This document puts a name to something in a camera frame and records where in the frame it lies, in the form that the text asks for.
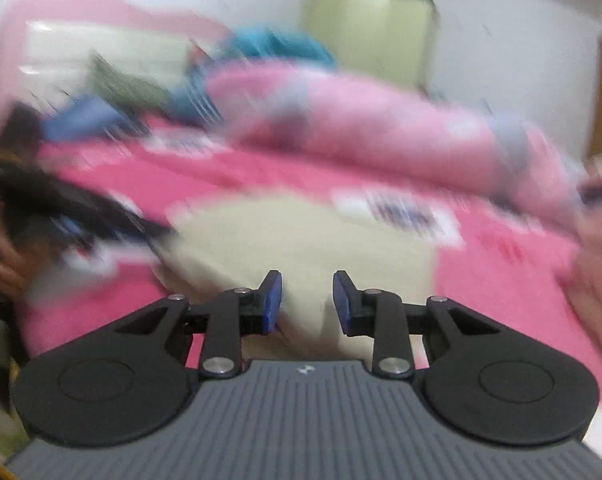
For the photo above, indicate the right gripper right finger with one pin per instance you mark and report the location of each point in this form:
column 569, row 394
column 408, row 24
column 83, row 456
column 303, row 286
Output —
column 384, row 317

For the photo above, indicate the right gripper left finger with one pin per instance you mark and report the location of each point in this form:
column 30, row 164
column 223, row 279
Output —
column 217, row 325

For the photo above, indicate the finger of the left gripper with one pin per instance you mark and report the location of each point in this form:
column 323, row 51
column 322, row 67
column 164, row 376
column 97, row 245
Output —
column 109, row 219

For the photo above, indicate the beige khaki trousers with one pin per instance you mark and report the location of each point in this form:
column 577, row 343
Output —
column 236, row 241

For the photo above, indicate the person left hand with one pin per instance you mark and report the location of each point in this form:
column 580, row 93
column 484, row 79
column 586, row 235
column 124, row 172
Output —
column 19, row 270

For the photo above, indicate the blue denim garment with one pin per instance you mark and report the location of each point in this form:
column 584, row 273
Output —
column 87, row 116

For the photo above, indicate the green floral pillow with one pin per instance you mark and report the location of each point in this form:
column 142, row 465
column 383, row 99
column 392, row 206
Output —
column 123, row 90

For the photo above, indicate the pink floral bed blanket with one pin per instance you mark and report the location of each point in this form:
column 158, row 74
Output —
column 504, row 267

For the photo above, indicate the pink white headboard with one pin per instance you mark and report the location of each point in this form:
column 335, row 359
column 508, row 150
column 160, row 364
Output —
column 46, row 46

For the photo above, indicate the teal striped duvet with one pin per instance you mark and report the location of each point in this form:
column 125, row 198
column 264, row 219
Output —
column 240, row 72

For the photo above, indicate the pink grey floral quilt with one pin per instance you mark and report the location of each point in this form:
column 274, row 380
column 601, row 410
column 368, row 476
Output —
column 365, row 122

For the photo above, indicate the pale yellow wardrobe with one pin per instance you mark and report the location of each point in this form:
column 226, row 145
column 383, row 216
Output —
column 391, row 40

